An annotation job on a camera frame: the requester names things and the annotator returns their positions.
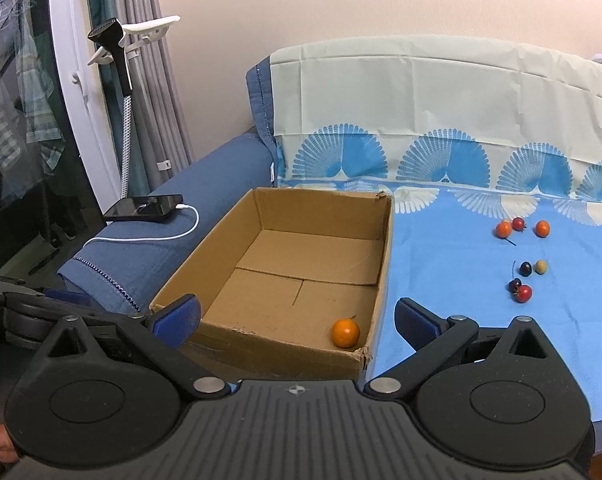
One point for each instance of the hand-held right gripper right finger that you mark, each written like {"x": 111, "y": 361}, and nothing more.
{"x": 417, "y": 322}

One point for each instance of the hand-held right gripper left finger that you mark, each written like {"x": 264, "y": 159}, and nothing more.
{"x": 176, "y": 317}

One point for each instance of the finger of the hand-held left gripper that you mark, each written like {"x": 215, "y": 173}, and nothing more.
{"x": 70, "y": 296}

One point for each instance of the small orange mandarin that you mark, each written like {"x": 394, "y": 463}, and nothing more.
{"x": 504, "y": 230}
{"x": 345, "y": 333}
{"x": 542, "y": 228}

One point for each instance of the brown cardboard box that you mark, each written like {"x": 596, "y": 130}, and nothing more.
{"x": 301, "y": 270}

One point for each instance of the blue fan-print tablecloth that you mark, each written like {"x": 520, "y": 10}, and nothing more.
{"x": 456, "y": 280}

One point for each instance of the dark red cherry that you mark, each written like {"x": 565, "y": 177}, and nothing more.
{"x": 514, "y": 285}

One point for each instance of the glass door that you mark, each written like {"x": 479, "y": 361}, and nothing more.
{"x": 6, "y": 200}

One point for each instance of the black smartphone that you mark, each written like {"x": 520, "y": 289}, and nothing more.
{"x": 143, "y": 207}

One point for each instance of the dark purple cherry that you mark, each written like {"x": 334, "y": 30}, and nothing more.
{"x": 526, "y": 269}

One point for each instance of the small yellow-green fruit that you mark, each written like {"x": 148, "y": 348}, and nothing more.
{"x": 542, "y": 267}

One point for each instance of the blue sofa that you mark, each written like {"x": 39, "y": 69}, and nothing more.
{"x": 221, "y": 170}

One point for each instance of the hanging plaid shirt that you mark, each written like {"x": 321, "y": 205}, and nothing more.
{"x": 37, "y": 100}

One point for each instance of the black garment steamer head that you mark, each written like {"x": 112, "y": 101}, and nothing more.
{"x": 108, "y": 40}

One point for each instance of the white plastic hanger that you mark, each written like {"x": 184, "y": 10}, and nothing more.
{"x": 151, "y": 27}

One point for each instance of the white door frame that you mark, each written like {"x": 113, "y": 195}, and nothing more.
{"x": 73, "y": 85}

